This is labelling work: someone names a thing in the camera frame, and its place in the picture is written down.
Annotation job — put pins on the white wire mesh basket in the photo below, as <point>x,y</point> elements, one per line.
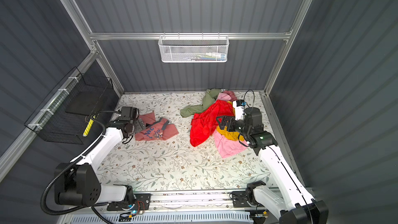
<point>172,50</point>

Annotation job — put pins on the maroon pink cloth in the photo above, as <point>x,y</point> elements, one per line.
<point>227,96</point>

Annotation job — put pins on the red cloth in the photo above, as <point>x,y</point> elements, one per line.
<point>204,124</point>

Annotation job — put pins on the light pink cloth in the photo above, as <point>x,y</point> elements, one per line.
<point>225,147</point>

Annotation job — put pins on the salmon cloth with grey trim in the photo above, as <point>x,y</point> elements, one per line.
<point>161,129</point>

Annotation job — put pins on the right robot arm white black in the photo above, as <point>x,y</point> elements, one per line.
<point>296,205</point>

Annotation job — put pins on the yellow cloth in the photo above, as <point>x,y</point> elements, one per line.
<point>234,136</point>

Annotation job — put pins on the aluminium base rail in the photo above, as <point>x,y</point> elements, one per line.
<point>193,200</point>

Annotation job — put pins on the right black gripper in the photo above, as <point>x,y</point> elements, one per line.
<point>230,119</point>

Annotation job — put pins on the yellow brush in basket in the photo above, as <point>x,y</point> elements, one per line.
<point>88,127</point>

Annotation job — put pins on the items in white basket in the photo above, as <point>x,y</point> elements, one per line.
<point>209,57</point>

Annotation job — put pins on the olive green cloth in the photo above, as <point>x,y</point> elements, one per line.
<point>208,99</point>

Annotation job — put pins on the black wire mesh basket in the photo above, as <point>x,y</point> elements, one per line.
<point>64,117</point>

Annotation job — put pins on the floral patterned table mat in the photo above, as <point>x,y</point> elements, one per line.
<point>175,164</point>

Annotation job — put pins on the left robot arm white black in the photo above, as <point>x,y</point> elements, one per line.
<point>79,185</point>

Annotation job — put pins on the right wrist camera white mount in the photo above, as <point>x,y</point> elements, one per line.
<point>239,109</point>

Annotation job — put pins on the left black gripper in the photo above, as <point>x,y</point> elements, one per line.
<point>139,125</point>

